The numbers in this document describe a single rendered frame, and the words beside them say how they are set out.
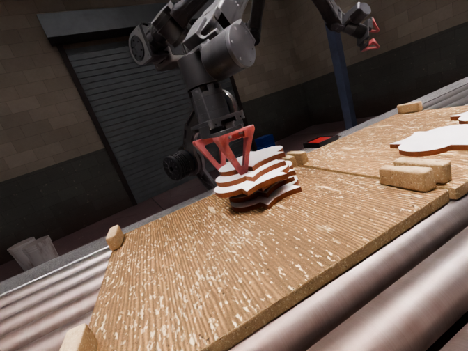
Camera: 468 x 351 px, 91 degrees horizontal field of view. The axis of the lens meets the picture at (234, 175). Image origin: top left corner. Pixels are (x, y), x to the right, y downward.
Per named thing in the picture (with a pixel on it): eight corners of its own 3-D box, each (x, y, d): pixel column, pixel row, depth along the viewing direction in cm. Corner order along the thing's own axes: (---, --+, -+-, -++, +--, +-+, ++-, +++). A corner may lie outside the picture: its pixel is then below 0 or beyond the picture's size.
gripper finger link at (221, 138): (232, 183, 35) (212, 123, 33) (215, 179, 42) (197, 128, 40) (267, 167, 38) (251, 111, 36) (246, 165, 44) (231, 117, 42)
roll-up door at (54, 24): (129, 207, 467) (41, 25, 382) (256, 150, 604) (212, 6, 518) (131, 210, 437) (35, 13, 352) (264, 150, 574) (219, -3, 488)
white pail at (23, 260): (51, 258, 332) (38, 235, 323) (28, 272, 306) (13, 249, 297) (41, 258, 345) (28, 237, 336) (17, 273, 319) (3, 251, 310)
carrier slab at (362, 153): (287, 168, 59) (285, 162, 59) (398, 118, 70) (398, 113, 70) (457, 200, 26) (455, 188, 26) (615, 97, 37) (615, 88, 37)
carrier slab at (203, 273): (118, 244, 47) (115, 237, 47) (283, 169, 59) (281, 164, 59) (61, 463, 15) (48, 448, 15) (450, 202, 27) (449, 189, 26)
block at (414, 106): (397, 114, 68) (395, 105, 67) (401, 112, 68) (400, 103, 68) (419, 112, 62) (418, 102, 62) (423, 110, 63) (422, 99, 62)
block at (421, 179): (379, 185, 32) (376, 167, 31) (388, 180, 33) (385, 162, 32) (427, 194, 27) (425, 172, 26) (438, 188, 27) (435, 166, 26)
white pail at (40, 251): (34, 277, 286) (17, 252, 276) (38, 267, 311) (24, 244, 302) (62, 263, 300) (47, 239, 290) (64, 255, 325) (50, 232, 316)
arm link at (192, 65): (193, 57, 42) (168, 58, 38) (220, 40, 37) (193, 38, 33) (206, 96, 43) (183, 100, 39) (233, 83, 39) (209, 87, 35)
